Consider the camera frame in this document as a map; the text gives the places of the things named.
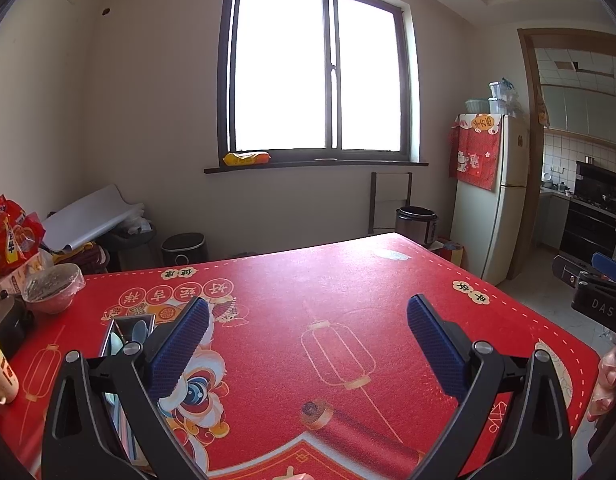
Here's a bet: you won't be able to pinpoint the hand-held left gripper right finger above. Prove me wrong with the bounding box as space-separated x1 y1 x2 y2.
407 294 574 480

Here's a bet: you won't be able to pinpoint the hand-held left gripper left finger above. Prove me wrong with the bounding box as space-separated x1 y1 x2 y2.
40 296 211 480

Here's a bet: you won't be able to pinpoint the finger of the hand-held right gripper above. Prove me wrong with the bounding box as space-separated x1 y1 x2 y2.
590 251 616 283
552 255 589 288

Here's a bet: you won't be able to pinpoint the metal utensil tray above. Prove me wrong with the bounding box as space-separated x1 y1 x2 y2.
99 314 156 466

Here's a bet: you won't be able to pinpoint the person's right hand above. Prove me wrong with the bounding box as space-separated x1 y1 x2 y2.
585 347 616 423

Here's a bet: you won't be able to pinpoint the black oven cabinet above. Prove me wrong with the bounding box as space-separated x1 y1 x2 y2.
559 199 616 257

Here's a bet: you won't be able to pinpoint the black range hood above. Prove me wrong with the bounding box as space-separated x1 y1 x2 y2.
574 160 616 213

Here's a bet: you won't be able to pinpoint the cream refrigerator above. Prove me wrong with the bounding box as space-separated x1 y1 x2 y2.
450 114 531 287

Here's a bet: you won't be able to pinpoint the red cardboard box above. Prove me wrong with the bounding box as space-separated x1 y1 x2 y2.
430 239 466 267

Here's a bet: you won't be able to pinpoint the dark bin with bags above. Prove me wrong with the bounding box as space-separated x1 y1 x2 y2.
105 215 157 272

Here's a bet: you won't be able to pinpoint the silver rice cooker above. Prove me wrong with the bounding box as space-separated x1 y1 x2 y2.
395 206 439 248

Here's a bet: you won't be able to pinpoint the dark red yellow cloth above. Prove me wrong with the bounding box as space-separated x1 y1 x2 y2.
52 241 110 275

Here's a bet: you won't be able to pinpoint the pink bowl with plastic wrap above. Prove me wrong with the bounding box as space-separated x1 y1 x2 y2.
22 263 86 315

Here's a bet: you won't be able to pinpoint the black folding chair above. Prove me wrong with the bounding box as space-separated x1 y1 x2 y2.
370 171 413 235

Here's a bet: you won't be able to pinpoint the grey rolled sheet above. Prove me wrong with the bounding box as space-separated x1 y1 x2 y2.
40 184 146 253

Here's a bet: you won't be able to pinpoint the black electric cooking pot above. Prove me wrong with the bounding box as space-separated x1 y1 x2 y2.
0 294 36 353

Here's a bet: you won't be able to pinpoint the white cardboard box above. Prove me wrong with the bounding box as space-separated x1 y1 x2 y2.
0 252 55 295

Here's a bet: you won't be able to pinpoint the clear plastic bag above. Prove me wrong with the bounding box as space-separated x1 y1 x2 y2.
503 77 523 118

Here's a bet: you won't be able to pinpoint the cream mug with yellow rim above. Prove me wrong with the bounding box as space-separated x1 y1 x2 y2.
0 338 20 405

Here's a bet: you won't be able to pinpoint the clear plastic storage box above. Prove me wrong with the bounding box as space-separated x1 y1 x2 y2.
489 81 510 115

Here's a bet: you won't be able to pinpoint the yellow packet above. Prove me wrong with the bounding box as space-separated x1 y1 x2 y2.
223 151 270 167

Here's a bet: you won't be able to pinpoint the red snack multipack bag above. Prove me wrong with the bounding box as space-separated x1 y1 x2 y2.
0 195 46 277

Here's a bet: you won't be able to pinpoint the dark window sill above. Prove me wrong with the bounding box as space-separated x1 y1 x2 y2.
204 160 430 175

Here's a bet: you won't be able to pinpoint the dark framed window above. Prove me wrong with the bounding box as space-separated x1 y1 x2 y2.
217 0 420 161

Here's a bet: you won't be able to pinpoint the pale kitchen wall cabinets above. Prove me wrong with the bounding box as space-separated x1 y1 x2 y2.
538 85 616 150

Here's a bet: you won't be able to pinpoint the wooden door frame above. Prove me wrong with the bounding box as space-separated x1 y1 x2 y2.
517 27 616 281

